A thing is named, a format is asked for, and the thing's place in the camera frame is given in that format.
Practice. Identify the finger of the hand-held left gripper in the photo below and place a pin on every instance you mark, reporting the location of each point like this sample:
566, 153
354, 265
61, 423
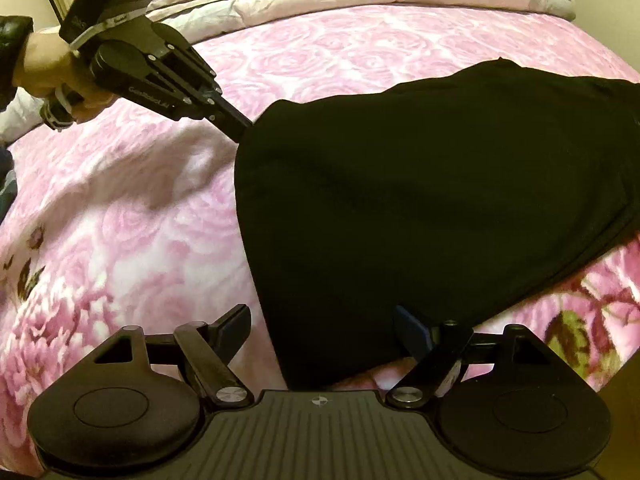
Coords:
185, 55
170, 100

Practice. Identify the grey rolled duvet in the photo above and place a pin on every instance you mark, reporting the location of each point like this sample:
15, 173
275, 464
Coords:
300, 15

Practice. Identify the pink floral blanket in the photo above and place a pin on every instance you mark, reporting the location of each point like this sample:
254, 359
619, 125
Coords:
150, 210

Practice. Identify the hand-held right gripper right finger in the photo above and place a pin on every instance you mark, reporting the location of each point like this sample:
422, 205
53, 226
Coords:
412, 332

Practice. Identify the person's left hand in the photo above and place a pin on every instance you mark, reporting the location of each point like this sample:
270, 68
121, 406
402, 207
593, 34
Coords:
42, 65

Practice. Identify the black pants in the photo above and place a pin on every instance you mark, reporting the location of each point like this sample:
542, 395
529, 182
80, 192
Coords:
425, 185

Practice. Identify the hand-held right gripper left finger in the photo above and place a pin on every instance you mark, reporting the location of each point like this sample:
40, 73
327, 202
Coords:
235, 327

